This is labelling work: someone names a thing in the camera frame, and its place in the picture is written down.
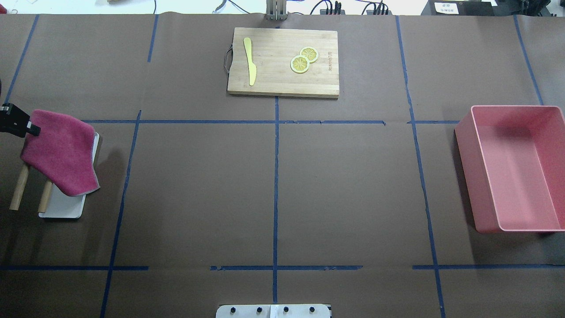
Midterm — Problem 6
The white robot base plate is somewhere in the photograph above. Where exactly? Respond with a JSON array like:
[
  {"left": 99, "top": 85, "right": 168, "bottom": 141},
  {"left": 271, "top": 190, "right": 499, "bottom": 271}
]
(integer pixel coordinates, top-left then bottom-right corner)
[{"left": 215, "top": 303, "right": 332, "bottom": 318}]

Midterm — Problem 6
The rear lemon slice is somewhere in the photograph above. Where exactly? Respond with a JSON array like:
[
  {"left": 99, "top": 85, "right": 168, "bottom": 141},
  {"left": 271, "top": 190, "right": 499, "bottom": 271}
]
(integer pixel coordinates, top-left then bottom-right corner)
[{"left": 299, "top": 46, "right": 319, "bottom": 63}]

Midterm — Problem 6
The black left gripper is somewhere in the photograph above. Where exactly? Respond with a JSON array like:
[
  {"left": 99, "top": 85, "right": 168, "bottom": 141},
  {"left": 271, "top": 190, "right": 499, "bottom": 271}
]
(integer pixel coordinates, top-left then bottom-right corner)
[{"left": 0, "top": 103, "right": 41, "bottom": 138}]

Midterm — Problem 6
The white towel rack stand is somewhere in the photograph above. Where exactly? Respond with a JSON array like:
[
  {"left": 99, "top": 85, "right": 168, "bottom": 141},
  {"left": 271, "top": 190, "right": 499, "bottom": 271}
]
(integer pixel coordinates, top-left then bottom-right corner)
[{"left": 9, "top": 131, "right": 100, "bottom": 219}]

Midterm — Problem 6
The front lemon slice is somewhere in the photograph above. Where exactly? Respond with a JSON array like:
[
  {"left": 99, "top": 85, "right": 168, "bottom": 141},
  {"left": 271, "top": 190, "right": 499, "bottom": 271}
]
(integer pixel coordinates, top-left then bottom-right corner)
[{"left": 289, "top": 55, "right": 310, "bottom": 74}]

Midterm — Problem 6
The aluminium frame post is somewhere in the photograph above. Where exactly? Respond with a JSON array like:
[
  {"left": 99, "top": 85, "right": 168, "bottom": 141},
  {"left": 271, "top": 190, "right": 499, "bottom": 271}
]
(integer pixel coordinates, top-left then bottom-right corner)
[{"left": 266, "top": 0, "right": 288, "bottom": 21}]

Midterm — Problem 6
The pink plastic bin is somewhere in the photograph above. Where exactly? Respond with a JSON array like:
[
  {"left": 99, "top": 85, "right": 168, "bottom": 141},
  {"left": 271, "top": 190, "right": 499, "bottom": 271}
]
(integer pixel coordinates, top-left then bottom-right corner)
[{"left": 455, "top": 105, "right": 565, "bottom": 233}]

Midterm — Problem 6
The magenta cleaning cloth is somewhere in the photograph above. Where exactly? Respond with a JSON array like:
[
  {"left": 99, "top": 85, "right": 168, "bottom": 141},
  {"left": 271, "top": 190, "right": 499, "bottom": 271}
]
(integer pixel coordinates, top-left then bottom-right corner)
[{"left": 20, "top": 110, "right": 100, "bottom": 197}]

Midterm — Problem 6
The bamboo cutting board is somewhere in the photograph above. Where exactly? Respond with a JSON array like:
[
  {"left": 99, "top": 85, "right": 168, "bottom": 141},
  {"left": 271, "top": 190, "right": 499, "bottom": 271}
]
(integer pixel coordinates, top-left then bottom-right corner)
[{"left": 227, "top": 27, "right": 340, "bottom": 99}]

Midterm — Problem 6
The yellow plastic knife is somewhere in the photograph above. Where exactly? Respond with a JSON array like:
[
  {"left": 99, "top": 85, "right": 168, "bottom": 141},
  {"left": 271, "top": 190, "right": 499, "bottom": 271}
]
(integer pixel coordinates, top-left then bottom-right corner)
[{"left": 243, "top": 38, "right": 257, "bottom": 87}]

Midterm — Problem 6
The lemon slice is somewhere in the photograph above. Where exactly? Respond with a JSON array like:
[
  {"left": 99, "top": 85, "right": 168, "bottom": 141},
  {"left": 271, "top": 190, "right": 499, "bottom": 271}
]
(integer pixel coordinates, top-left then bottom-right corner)
[
  {"left": 289, "top": 55, "right": 310, "bottom": 74},
  {"left": 299, "top": 46, "right": 319, "bottom": 63}
]

